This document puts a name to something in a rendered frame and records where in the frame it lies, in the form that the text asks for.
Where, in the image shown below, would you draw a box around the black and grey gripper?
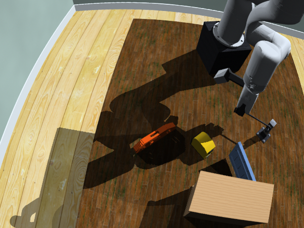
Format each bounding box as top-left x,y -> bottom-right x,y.
235,81 -> 264,117

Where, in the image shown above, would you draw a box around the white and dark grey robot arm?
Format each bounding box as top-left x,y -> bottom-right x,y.
213,0 -> 304,92

